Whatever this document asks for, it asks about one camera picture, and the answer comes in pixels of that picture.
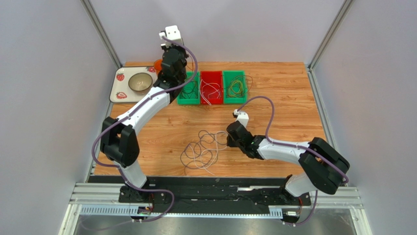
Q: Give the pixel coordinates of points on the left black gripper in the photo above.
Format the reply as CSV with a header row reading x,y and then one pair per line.
x,y
177,47

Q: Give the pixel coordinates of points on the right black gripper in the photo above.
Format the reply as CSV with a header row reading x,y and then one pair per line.
x,y
235,130

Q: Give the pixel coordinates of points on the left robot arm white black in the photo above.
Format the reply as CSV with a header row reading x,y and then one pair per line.
x,y
118,139

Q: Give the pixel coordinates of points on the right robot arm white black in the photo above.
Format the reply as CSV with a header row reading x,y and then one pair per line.
x,y
324,169

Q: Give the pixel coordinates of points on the orange mug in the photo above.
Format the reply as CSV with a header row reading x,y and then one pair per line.
x,y
158,66

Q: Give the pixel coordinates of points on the left green bin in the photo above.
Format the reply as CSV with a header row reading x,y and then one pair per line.
x,y
190,94

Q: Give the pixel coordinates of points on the green bin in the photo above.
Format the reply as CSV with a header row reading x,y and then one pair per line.
x,y
235,87
190,94

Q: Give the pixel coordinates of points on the beige ceramic bowl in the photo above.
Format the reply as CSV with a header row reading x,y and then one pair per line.
x,y
140,83

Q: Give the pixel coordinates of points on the red bin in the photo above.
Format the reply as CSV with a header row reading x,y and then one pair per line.
x,y
211,87

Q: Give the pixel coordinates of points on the right green bin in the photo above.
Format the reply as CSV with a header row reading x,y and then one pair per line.
x,y
235,87

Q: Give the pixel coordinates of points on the strawberry pattern tray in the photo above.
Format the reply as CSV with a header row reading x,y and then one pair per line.
x,y
120,92

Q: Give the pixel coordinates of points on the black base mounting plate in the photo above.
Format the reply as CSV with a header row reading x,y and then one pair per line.
x,y
212,195

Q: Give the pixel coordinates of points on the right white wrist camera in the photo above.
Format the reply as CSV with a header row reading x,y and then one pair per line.
x,y
241,116

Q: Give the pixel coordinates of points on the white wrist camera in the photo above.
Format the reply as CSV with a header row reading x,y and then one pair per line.
x,y
171,33
241,116

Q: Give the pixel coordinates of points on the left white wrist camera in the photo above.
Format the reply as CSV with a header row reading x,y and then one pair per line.
x,y
171,33

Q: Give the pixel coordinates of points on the aluminium frame rail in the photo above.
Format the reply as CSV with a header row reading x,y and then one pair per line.
x,y
94,208

